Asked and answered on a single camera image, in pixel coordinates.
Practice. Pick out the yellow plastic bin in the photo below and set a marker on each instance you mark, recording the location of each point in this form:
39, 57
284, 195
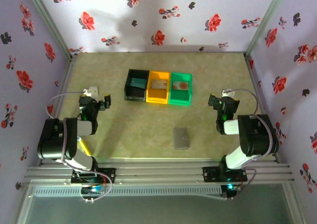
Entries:
157, 96

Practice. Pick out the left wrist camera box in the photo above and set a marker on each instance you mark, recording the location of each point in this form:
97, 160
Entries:
92, 91

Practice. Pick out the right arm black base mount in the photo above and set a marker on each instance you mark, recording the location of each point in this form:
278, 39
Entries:
210, 174

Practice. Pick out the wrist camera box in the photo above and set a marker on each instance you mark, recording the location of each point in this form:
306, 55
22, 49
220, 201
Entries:
92, 91
229, 93

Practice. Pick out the yellow strip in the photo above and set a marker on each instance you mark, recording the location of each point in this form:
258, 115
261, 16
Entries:
85, 147

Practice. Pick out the aluminium side rail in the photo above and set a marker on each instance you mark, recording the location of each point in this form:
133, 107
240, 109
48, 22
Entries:
67, 75
258, 97

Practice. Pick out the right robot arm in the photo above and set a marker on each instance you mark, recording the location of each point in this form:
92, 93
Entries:
257, 134

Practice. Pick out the teal plastic card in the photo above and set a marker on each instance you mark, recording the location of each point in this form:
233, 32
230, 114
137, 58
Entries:
138, 82

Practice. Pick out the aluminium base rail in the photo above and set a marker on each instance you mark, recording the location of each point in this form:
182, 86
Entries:
161, 172

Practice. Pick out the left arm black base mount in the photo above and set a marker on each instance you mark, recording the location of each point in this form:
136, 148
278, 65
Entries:
109, 175

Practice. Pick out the beige plastic card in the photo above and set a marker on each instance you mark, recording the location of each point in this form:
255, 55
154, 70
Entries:
158, 84

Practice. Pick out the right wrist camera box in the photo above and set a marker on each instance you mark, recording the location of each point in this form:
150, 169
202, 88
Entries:
229, 93

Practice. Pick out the white card red circles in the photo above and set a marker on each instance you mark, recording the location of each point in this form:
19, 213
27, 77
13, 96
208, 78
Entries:
180, 85

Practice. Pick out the green plastic bin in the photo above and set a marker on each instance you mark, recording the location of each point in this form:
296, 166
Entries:
179, 98

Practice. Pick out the black plastic bin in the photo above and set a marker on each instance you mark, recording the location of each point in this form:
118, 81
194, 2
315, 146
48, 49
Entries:
135, 95

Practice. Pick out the grey card holder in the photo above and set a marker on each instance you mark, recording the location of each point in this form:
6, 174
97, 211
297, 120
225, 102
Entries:
181, 138

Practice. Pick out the aluminium corner post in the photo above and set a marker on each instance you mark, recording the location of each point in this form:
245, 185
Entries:
266, 18
48, 18

